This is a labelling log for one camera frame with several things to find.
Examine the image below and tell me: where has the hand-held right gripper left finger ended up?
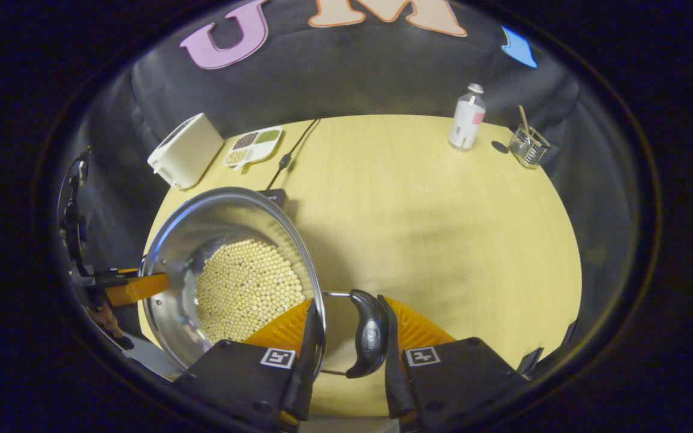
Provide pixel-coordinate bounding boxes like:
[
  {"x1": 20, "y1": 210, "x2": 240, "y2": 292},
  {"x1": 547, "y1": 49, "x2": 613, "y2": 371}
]
[{"x1": 175, "y1": 298, "x2": 327, "y2": 432}]

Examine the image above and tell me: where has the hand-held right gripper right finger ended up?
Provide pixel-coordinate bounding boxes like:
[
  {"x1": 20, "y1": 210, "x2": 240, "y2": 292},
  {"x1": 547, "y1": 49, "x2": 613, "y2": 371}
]
[{"x1": 377, "y1": 295, "x2": 531, "y2": 432}]

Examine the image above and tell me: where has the steel pot with black handles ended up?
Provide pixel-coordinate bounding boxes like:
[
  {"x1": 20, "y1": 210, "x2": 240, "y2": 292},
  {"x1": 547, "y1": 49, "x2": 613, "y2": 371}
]
[{"x1": 139, "y1": 186, "x2": 390, "y2": 379}]

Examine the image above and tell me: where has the pile of yellow soybeans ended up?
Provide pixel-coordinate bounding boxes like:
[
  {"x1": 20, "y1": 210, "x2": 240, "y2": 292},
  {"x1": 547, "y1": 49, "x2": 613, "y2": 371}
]
[{"x1": 195, "y1": 239, "x2": 306, "y2": 343}]

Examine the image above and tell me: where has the white toaster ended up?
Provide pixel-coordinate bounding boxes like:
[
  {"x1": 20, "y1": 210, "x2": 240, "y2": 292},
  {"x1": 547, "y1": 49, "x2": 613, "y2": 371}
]
[{"x1": 147, "y1": 112, "x2": 226, "y2": 191}]

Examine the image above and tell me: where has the white divided bean dish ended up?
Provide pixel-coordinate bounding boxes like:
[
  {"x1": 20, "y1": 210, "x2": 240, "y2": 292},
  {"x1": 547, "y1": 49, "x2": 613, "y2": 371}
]
[{"x1": 223, "y1": 126, "x2": 283, "y2": 173}]

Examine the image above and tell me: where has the clear glass holder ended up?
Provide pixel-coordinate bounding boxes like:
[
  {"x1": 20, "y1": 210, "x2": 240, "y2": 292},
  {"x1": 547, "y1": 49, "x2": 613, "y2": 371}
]
[{"x1": 509, "y1": 124, "x2": 552, "y2": 169}]

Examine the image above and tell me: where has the clear bottle with pink label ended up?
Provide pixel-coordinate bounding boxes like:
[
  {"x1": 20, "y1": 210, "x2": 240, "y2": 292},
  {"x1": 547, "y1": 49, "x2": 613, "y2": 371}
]
[{"x1": 448, "y1": 83, "x2": 487, "y2": 151}]

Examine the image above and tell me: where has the black power cable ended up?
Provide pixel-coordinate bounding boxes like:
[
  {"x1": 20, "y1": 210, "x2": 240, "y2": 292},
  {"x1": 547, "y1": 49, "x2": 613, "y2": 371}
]
[{"x1": 265, "y1": 118, "x2": 321, "y2": 191}]

